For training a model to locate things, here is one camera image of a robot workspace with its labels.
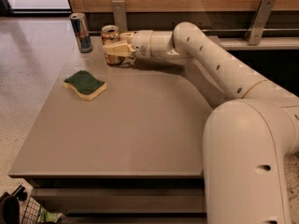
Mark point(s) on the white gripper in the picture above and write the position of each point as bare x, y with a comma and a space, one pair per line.
141, 44

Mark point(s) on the orange soda can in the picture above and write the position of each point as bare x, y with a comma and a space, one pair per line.
111, 34

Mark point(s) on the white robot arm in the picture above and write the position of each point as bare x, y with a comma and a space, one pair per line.
246, 137

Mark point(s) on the silver blue redbull can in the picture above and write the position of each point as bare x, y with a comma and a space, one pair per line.
80, 28

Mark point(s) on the green yellow sponge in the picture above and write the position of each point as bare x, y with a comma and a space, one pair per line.
85, 85

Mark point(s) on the grey table drawer front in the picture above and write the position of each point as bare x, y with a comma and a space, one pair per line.
122, 201

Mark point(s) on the black object bottom left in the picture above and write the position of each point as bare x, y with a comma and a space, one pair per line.
10, 207

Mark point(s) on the horizontal metal rail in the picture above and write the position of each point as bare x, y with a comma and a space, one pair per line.
243, 32

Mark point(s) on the left metal wall bracket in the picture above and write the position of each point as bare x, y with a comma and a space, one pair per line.
119, 14

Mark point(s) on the metal wall bracket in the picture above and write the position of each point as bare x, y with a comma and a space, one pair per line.
119, 14
259, 21

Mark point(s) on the right metal wall bracket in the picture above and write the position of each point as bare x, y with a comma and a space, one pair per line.
259, 21

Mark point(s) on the wire basket with green item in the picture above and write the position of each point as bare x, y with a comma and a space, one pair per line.
35, 213

